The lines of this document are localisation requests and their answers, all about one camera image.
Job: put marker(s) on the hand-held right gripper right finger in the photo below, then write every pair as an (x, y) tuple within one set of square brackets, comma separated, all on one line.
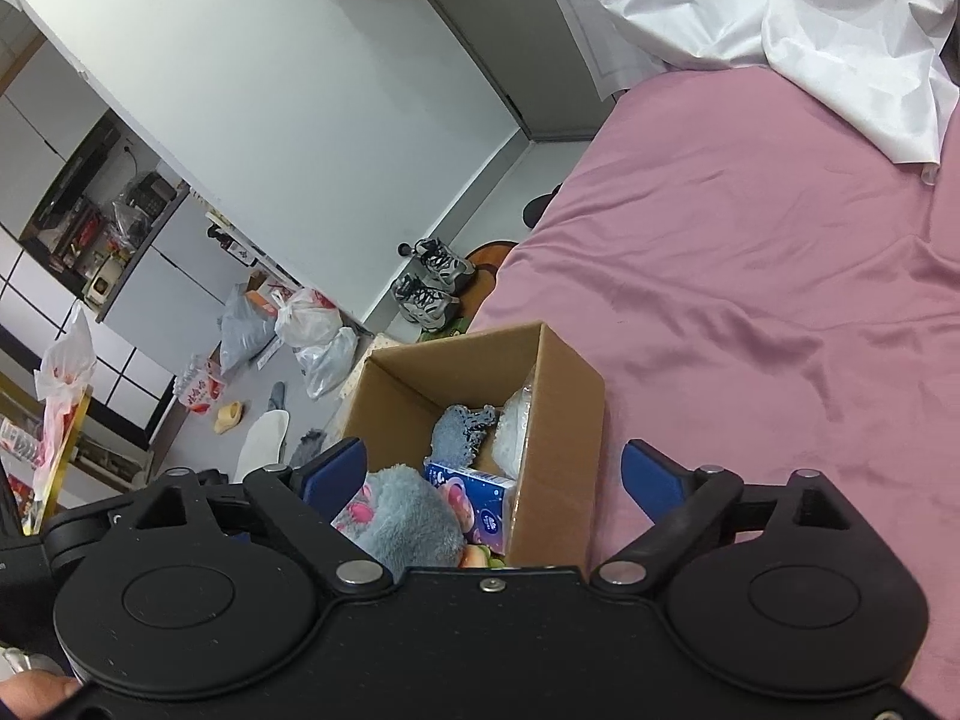
[(649, 484)]

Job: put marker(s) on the blue tissue packet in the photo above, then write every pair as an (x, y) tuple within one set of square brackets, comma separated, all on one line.
[(480, 499)]

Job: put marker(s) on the yellow slipper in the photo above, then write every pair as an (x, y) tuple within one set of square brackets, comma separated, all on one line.
[(227, 418)]

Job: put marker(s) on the grey sock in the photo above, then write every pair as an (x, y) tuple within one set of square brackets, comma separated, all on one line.
[(276, 396), (307, 446)]

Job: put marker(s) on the grey plush paw toy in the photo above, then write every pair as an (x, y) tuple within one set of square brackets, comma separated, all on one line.
[(420, 517)]

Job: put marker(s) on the pink bed sheet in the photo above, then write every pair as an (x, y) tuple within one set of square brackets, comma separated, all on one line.
[(750, 277)]

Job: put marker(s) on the black round object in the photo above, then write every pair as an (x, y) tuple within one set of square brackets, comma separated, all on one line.
[(538, 208)]

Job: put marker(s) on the grey sneaker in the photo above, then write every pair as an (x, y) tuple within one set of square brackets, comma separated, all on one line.
[(446, 262), (424, 301)]

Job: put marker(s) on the dark knitted cloth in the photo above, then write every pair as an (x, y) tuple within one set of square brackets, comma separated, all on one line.
[(457, 439)]

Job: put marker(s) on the clear plastic bag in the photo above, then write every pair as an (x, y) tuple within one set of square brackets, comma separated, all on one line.
[(330, 367)]

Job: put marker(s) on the yellow frame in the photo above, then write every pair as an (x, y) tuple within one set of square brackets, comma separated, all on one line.
[(64, 457)]

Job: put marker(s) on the white sheet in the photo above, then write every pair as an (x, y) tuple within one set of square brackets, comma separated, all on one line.
[(825, 30)]

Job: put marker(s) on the grey-blue plastic bag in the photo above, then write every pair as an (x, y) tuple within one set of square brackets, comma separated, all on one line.
[(244, 334)]

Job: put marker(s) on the cardboard box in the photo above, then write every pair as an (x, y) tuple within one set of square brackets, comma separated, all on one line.
[(562, 480)]

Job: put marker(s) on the person's left hand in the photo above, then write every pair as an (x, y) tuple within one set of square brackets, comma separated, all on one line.
[(34, 697)]

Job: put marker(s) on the red and white package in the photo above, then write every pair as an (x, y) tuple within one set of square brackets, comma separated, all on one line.
[(199, 394)]

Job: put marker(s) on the orange floor mat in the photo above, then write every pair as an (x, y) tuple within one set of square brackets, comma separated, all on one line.
[(491, 259)]

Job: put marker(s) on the white bag with red print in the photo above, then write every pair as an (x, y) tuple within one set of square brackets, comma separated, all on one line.
[(64, 375)]

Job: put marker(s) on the grey door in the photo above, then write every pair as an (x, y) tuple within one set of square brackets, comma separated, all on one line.
[(540, 37)]

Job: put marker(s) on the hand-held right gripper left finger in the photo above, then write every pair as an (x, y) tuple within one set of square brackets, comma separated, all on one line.
[(334, 480)]

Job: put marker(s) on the plush burger toy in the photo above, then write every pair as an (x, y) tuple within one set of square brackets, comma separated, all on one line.
[(476, 556)]

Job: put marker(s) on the white cabinet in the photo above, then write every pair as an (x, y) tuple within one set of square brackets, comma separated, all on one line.
[(180, 277)]

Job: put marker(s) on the dark shelf unit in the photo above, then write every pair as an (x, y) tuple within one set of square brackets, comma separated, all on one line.
[(90, 225)]

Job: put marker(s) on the small black dumbbell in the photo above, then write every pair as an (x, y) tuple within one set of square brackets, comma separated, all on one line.
[(409, 248)]

